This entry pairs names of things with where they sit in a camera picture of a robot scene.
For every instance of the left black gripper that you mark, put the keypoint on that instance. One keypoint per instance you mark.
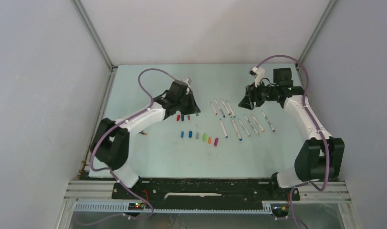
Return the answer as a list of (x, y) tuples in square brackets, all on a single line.
[(193, 108)]

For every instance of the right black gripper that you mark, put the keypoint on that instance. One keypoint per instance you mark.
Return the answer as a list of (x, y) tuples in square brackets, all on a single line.
[(251, 93)]

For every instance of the teal cap marker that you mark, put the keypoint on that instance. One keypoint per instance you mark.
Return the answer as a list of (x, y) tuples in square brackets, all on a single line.
[(230, 109)]

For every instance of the brown cap marker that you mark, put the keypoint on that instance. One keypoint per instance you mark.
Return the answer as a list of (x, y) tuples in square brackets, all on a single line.
[(225, 105)]

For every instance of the purple cap marker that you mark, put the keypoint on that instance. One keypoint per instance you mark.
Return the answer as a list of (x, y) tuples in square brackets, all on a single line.
[(268, 121)]

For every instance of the dark blue cap marker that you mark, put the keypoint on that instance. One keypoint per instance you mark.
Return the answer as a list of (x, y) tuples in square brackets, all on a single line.
[(220, 109)]

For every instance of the green cap marker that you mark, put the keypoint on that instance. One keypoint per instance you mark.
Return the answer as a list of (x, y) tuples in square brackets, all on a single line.
[(251, 124)]

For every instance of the orange cap marker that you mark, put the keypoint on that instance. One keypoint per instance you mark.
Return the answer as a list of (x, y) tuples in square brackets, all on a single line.
[(258, 123)]

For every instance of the light blue marker body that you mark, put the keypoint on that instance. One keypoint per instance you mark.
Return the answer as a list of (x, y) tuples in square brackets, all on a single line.
[(223, 129)]

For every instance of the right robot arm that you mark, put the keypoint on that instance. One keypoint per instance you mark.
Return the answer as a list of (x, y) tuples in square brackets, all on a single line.
[(321, 155)]

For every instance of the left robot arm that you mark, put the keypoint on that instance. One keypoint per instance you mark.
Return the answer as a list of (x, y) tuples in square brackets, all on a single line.
[(110, 148)]

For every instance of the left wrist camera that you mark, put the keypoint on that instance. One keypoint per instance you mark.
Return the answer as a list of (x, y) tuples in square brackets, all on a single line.
[(187, 80)]

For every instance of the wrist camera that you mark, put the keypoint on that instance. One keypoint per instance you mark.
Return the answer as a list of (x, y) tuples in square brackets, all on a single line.
[(187, 80), (258, 73)]

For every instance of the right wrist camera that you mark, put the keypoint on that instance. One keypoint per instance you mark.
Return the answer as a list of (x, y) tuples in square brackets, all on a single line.
[(258, 73)]

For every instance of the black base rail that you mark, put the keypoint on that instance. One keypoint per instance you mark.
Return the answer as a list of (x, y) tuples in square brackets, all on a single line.
[(210, 194)]

